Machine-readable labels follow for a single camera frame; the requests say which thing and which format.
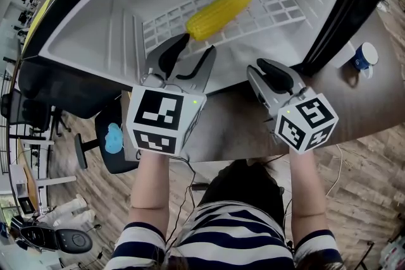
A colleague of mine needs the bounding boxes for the white desk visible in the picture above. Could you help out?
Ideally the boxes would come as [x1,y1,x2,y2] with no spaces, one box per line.
[9,164,77,210]

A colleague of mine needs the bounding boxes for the black trousers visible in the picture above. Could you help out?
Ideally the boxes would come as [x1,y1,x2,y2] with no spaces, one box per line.
[199,159,285,227]

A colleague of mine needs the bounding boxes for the black mesh office chair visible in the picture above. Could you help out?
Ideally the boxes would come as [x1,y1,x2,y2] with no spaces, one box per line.
[0,90,69,138]

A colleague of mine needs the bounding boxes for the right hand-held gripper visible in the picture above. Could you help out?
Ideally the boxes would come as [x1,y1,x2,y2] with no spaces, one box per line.
[246,58,340,155]

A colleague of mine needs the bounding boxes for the light blue cloth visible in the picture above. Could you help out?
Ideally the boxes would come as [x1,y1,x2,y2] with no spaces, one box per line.
[104,122,124,154]

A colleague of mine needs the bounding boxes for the white grid shelf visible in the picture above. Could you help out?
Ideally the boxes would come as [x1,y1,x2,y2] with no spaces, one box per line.
[141,0,307,56]

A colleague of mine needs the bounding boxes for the yellow corn cob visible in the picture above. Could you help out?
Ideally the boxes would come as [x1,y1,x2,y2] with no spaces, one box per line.
[185,0,254,42]

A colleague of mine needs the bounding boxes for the navy white striped shirt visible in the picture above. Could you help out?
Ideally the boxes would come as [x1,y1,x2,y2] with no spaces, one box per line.
[110,200,346,270]

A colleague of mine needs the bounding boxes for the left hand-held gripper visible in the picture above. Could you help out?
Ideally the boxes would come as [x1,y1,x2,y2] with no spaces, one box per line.
[125,34,218,157]

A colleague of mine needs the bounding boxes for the person's left forearm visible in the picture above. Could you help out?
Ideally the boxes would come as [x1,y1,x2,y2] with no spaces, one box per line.
[128,150,171,233]

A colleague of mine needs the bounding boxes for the white floor cable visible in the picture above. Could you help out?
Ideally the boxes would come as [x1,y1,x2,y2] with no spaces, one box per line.
[325,144,344,197]

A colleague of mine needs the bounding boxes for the blue mug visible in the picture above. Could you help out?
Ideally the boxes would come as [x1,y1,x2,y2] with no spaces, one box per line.
[350,42,379,78]

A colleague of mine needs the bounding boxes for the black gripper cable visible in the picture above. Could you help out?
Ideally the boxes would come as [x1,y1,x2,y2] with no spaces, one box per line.
[166,154,197,247]

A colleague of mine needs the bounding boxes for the person's right forearm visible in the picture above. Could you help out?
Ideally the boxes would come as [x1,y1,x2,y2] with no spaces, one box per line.
[288,145,327,233]

